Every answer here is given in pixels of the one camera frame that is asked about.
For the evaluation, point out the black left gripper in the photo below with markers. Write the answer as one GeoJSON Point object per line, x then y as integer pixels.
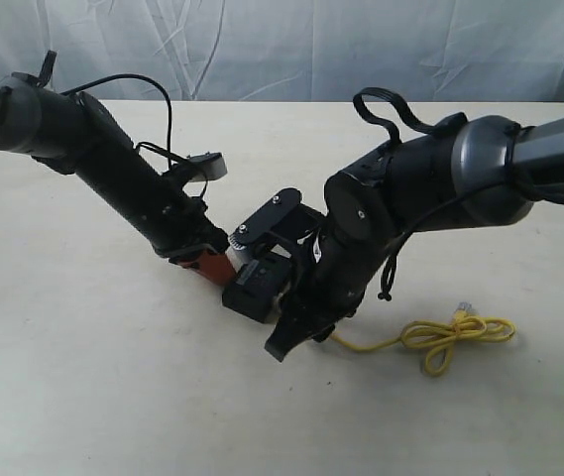
{"type": "Point", "coordinates": [194, 237]}

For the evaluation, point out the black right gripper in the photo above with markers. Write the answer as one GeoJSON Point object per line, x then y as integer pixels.
{"type": "Point", "coordinates": [328, 292]}

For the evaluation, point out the small black electronic box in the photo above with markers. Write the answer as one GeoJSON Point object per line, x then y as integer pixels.
{"type": "Point", "coordinates": [253, 292]}

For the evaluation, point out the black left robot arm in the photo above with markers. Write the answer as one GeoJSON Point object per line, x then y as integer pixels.
{"type": "Point", "coordinates": [74, 134]}

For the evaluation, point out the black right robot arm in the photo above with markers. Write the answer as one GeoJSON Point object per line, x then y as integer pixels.
{"type": "Point", "coordinates": [486, 172]}

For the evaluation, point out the white backdrop curtain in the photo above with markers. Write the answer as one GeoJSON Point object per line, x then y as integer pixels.
{"type": "Point", "coordinates": [297, 50]}

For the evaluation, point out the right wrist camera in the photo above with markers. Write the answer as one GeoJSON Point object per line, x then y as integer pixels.
{"type": "Point", "coordinates": [282, 221]}

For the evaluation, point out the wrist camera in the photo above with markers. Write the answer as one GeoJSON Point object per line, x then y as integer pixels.
{"type": "Point", "coordinates": [282, 221]}
{"type": "Point", "coordinates": [199, 168]}

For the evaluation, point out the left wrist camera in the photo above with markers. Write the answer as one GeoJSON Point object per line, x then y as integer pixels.
{"type": "Point", "coordinates": [199, 168]}

